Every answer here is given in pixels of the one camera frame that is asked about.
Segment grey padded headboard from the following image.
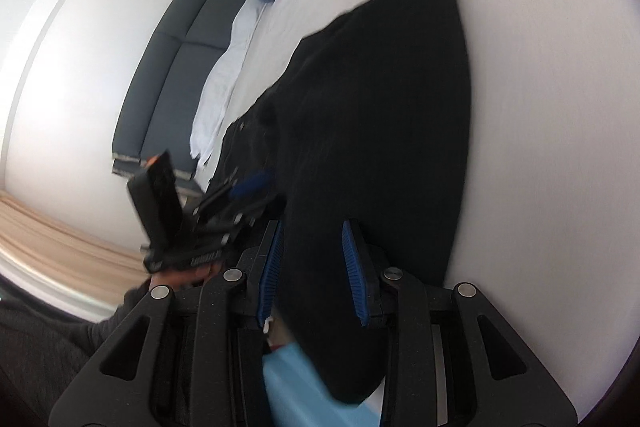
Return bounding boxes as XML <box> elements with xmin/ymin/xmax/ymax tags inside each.
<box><xmin>111</xmin><ymin>0</ymin><xmax>251</xmax><ymax>195</ymax></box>

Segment white pillow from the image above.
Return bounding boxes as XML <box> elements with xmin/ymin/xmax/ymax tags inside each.
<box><xmin>189</xmin><ymin>0</ymin><xmax>271</xmax><ymax>170</ymax></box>

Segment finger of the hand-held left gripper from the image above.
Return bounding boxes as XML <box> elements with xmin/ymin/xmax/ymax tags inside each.
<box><xmin>197</xmin><ymin>199</ymin><xmax>287</xmax><ymax>235</ymax></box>
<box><xmin>192</xmin><ymin>171</ymin><xmax>275</xmax><ymax>220</ymax></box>

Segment person's left hand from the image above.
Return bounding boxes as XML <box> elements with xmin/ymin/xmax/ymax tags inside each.
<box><xmin>150</xmin><ymin>262</ymin><xmax>223</xmax><ymax>290</ymax></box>

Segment bed with white sheet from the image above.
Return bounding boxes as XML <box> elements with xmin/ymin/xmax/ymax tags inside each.
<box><xmin>192</xmin><ymin>0</ymin><xmax>638</xmax><ymax>427</ymax></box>

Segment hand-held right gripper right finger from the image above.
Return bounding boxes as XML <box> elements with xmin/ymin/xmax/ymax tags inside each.
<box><xmin>341</xmin><ymin>218</ymin><xmax>581</xmax><ymax>427</ymax></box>

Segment black pants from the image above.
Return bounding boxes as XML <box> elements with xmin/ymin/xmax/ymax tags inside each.
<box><xmin>205</xmin><ymin>0</ymin><xmax>472</xmax><ymax>405</ymax></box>

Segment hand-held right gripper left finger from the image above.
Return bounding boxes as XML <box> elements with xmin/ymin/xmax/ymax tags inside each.
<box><xmin>47</xmin><ymin>219</ymin><xmax>288</xmax><ymax>427</ymax></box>

